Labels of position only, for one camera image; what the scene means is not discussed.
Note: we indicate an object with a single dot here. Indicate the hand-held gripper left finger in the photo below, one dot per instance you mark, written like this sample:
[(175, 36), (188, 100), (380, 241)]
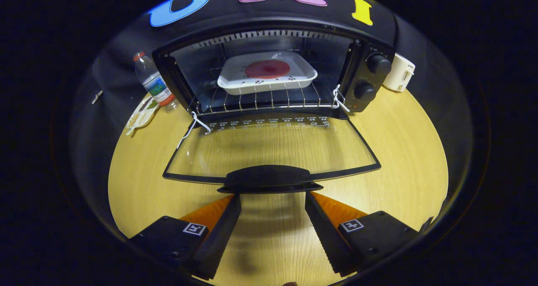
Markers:
[(218, 235)]

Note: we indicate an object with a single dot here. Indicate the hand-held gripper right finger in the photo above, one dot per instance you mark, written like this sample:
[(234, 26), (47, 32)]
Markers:
[(325, 235)]

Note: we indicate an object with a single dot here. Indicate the white square plate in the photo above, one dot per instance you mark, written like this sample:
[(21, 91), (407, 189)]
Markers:
[(302, 73)]

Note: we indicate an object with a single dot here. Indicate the black toaster oven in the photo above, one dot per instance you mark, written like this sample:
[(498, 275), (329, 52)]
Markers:
[(357, 73)]

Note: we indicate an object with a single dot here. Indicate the round pink meat slice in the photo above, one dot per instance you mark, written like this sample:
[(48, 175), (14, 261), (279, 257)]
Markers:
[(267, 69)]

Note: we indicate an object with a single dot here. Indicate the white pop-up toaster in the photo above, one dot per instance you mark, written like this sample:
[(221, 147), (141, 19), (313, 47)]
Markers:
[(399, 73)]

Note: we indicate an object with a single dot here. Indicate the white snack packet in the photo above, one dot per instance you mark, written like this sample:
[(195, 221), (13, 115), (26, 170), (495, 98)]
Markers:
[(141, 115)]

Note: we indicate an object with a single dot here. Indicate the clear plastic water bottle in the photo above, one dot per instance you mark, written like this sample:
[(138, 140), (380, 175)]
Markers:
[(153, 82)]

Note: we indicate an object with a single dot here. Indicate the silver clip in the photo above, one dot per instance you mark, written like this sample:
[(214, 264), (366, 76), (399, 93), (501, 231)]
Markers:
[(97, 96)]

